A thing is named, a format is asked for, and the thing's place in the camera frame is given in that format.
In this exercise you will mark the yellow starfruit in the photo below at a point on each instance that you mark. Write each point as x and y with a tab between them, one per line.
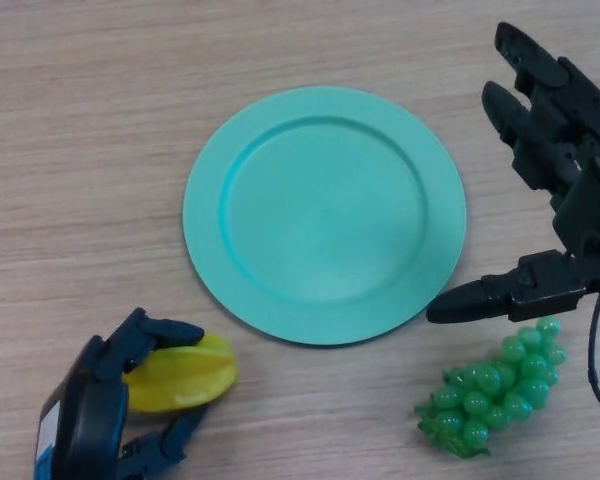
190	375

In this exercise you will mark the round green plate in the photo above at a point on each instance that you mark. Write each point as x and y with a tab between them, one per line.
325	215

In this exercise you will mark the green grape bunch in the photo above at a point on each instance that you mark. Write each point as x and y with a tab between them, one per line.
495	395

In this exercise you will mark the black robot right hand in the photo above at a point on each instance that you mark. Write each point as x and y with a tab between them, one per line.
585	210

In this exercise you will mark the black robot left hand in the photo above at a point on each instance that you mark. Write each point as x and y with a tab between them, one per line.
90	415

